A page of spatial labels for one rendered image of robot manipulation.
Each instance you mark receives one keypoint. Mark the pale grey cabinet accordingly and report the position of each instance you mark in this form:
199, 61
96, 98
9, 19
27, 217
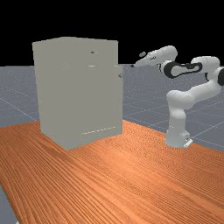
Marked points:
78, 93

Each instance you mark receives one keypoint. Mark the pale grey gripper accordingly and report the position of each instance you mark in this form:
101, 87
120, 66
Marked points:
147, 59

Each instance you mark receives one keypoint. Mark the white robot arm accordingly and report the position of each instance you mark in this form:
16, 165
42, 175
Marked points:
178, 99

